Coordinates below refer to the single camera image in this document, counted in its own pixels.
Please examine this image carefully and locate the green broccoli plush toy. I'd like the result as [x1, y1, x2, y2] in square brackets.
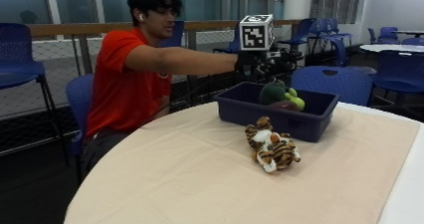
[258, 79, 307, 112]

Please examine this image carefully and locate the white cube with black markers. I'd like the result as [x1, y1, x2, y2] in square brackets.
[238, 13, 275, 52]

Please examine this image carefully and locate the dark red plush toy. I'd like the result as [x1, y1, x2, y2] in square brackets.
[266, 100, 302, 112]

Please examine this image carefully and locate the dark blue plastic bin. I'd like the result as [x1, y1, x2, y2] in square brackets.
[212, 81, 340, 143]

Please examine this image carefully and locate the white pillar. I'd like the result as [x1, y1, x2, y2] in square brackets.
[282, 0, 312, 21]

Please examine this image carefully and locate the white round table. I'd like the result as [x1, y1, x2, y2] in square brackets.
[359, 43, 424, 55]

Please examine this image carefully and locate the tiger plush toy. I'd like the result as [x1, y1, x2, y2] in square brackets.
[243, 115, 303, 174]

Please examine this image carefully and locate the grey table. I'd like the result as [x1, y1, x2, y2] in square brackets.
[389, 29, 424, 39]

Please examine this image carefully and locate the the person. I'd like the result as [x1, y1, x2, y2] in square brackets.
[81, 0, 239, 182]

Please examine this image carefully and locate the beige tablecloth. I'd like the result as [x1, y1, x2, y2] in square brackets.
[64, 101, 421, 224]

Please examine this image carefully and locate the wooden railing with mesh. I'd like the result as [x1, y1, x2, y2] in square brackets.
[25, 19, 302, 118]

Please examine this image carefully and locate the blue high chair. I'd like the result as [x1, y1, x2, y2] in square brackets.
[0, 22, 69, 167]

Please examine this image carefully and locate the blue chair with handle hole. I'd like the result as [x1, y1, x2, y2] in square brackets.
[290, 66, 375, 108]

